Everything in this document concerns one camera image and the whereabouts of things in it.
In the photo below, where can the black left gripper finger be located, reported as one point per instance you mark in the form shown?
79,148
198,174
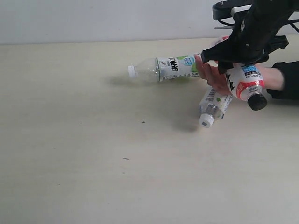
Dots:
221,50

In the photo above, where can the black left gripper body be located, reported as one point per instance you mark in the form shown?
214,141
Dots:
256,36

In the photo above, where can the white label water bottle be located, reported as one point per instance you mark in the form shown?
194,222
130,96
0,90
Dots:
212,107

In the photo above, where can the black sleeved forearm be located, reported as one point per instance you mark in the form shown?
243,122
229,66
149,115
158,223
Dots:
290,90

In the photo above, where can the person's open hand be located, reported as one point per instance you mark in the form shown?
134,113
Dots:
273,78

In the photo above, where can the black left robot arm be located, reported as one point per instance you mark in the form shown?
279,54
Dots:
236,9

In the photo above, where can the lime label clear bottle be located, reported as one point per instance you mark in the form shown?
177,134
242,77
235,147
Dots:
159,69

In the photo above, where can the pink label black-cap bottle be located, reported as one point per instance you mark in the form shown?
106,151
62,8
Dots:
245,83

